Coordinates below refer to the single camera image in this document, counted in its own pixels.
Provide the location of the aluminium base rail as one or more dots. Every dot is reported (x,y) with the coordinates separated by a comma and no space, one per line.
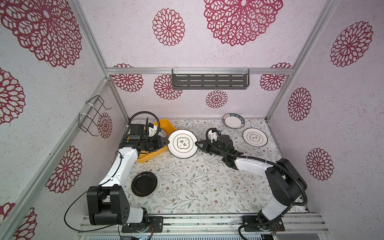
(296,226)

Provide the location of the small green-rim lettered plate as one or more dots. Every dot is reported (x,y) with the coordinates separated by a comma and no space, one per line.
(233,121)

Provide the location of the small white clover-emblem plate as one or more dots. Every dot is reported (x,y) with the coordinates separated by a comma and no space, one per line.
(255,137)

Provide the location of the black plate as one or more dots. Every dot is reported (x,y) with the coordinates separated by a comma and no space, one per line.
(144,184)

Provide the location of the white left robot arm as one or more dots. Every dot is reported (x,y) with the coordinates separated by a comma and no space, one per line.
(107,202)

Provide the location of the yellow plastic bin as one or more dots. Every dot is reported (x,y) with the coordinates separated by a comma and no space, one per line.
(169,128)

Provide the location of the grey slotted wall shelf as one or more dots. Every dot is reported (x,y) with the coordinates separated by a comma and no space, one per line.
(210,80)

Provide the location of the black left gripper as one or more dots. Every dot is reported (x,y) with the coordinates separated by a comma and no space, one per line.
(158,146)

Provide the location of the large white clover-emblem plate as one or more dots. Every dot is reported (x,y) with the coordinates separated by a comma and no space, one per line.
(182,144)

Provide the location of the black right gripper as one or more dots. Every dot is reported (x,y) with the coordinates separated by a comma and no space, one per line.
(206,146)

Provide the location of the black wire wall rack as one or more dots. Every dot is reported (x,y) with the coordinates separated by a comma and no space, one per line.
(89,119)

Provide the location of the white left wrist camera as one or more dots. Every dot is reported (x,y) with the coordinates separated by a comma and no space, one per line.
(151,130)

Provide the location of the large green-rim lettered plate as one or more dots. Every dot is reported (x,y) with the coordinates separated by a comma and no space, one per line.
(163,133)

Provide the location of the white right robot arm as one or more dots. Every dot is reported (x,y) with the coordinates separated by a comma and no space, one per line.
(287,187)

